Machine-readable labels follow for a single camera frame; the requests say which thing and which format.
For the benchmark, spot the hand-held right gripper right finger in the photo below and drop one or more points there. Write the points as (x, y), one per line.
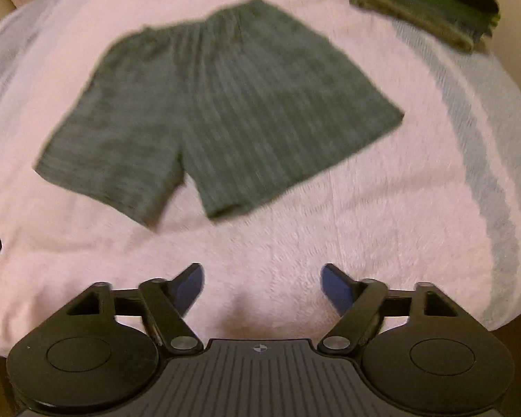
(331, 284)

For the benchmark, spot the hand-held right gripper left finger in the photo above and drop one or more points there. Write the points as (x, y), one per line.
(191, 287)

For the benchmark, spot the grey plaid shorts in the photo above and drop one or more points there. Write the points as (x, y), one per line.
(225, 108)

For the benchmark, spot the pink textured bedspread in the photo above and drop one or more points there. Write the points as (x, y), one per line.
(373, 208)

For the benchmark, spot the olive plaid folded cloth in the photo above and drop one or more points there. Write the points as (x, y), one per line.
(417, 15)

